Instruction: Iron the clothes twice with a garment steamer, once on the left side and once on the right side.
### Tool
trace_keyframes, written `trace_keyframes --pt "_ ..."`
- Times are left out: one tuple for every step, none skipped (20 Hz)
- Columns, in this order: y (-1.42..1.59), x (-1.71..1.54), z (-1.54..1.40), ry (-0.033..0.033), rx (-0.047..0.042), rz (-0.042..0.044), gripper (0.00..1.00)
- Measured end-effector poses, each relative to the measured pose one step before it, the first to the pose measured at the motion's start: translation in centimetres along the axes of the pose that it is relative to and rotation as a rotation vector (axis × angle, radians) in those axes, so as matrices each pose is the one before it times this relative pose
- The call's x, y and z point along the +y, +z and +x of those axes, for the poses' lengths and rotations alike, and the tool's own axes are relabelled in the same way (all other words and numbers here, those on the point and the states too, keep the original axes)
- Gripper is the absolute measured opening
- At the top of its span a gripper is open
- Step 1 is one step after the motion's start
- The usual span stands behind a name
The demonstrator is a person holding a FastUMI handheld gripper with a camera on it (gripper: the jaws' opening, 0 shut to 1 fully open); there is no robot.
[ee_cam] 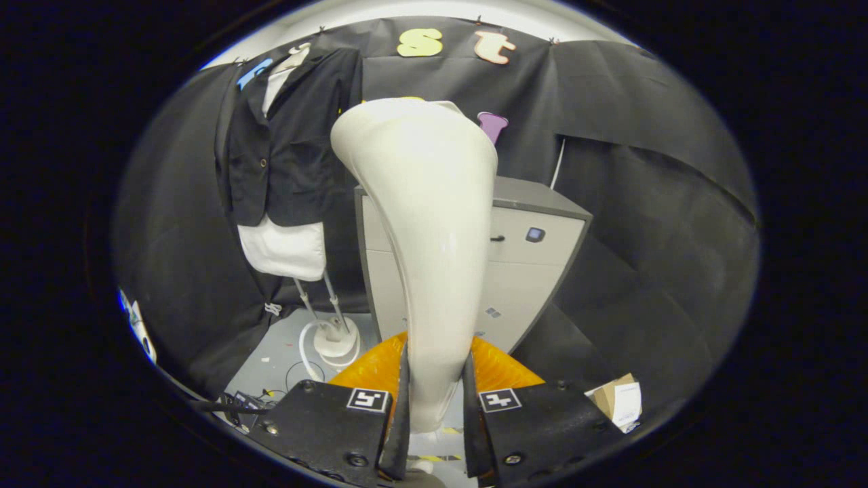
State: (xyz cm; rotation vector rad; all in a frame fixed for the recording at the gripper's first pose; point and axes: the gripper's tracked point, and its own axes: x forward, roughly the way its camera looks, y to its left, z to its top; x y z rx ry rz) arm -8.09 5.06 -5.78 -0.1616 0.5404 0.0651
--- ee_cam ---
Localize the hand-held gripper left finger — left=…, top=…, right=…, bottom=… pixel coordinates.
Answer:
left=261, top=331, right=412, bottom=485

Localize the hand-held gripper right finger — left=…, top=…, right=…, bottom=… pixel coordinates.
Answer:
left=463, top=335, right=628, bottom=488

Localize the garment steamer base with poles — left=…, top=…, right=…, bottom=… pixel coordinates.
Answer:
left=293, top=270, right=361, bottom=360

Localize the white shirt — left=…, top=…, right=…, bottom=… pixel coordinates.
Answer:
left=237, top=64, right=328, bottom=282

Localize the white garment steamer head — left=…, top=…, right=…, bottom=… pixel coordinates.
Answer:
left=330, top=98, right=499, bottom=434

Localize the black suit jacket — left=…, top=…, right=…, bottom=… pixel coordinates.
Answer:
left=216, top=46, right=363, bottom=228

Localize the white clothes hanger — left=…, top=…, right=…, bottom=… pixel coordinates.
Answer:
left=275, top=42, right=313, bottom=72

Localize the cardboard box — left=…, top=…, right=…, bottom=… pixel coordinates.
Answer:
left=585, top=373, right=643, bottom=433

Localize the grey cabinet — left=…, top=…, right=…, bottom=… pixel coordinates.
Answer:
left=354, top=176, right=593, bottom=354

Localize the white and blue sheet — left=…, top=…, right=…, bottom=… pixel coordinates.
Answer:
left=119, top=288, right=158, bottom=363

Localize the black backdrop cloth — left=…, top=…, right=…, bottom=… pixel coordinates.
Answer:
left=115, top=17, right=760, bottom=421

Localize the thin black cable loop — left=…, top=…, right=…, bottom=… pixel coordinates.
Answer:
left=285, top=361, right=330, bottom=394

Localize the black power cable bundle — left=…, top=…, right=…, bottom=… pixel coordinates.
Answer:
left=193, top=390, right=279, bottom=418

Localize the white wall cable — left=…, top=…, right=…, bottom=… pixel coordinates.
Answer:
left=549, top=138, right=567, bottom=190

